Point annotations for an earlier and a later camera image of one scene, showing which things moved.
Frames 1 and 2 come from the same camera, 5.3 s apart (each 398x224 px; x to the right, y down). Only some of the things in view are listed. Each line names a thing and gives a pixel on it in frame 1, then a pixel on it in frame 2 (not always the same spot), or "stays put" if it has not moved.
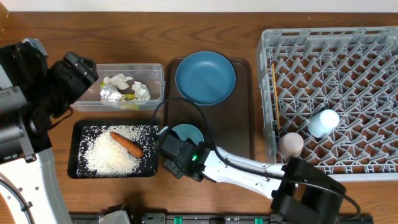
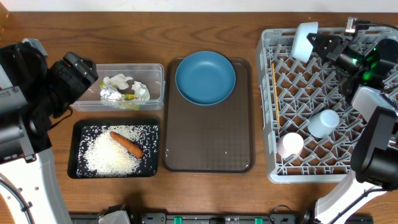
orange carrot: (127, 144) stays put
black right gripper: (177, 172) -> (332, 55)
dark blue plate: (206, 78) stays put
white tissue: (119, 81) stays put
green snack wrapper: (109, 93) stays put
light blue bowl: (186, 130) -> (302, 48)
